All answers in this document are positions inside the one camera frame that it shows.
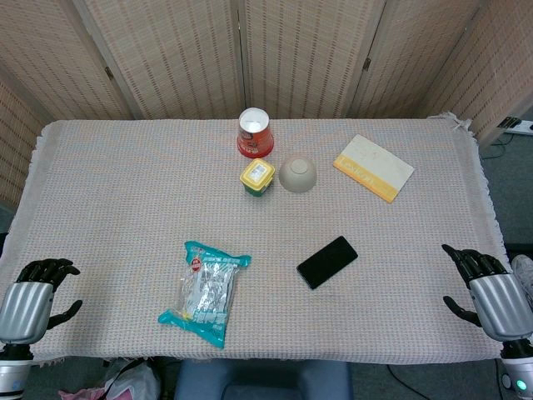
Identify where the folding bamboo screen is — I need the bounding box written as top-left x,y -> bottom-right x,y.
0,0 -> 533,209

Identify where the beige upturned bowl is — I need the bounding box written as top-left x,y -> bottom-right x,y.
278,153 -> 318,194

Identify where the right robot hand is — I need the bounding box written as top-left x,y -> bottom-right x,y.
441,243 -> 533,343

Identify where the white plastic bag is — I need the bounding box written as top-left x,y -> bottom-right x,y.
57,358 -> 162,400

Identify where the woven beige tablecloth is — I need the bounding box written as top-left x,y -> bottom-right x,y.
0,111 -> 526,368

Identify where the teal snack packet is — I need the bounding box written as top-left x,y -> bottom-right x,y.
157,240 -> 252,350

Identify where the white sneaker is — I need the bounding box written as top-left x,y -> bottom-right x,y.
511,254 -> 533,312

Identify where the blue chair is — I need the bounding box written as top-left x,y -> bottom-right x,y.
173,357 -> 354,400

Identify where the white yellow booklet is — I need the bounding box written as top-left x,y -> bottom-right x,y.
332,133 -> 416,204

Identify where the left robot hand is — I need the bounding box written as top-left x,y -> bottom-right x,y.
0,257 -> 84,346

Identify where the black smartphone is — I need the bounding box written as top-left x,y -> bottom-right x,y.
296,235 -> 360,291

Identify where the white power strip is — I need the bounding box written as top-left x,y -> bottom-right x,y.
499,117 -> 533,135

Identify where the red instant noodle cup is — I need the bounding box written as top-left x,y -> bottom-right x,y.
236,107 -> 276,160

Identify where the yellow lid green container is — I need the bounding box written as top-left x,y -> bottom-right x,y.
238,157 -> 277,198

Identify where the black floor cable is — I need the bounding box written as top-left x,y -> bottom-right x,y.
385,362 -> 442,400

